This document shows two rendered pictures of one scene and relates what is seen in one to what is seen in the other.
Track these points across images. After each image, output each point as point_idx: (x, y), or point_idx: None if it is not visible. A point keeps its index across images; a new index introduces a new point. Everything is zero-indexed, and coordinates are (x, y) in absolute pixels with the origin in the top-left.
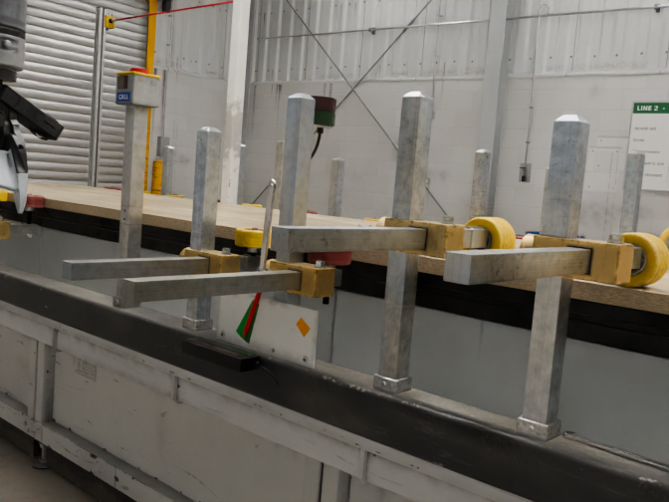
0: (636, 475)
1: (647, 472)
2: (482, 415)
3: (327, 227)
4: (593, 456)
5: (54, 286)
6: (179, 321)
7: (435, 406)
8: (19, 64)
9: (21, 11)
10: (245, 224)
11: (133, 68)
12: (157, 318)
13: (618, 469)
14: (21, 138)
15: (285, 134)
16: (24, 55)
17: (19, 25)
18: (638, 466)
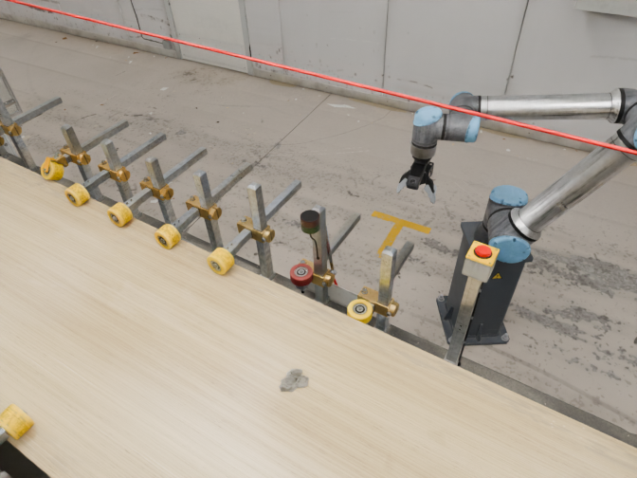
0: (198, 238)
1: (194, 240)
2: (235, 263)
3: (286, 190)
4: (207, 245)
5: (545, 397)
6: (399, 339)
7: (251, 265)
8: (410, 152)
9: (412, 134)
10: (394, 368)
11: (483, 245)
12: (413, 340)
13: (202, 240)
14: (404, 174)
15: (325, 223)
16: (412, 151)
17: (411, 138)
18: (195, 243)
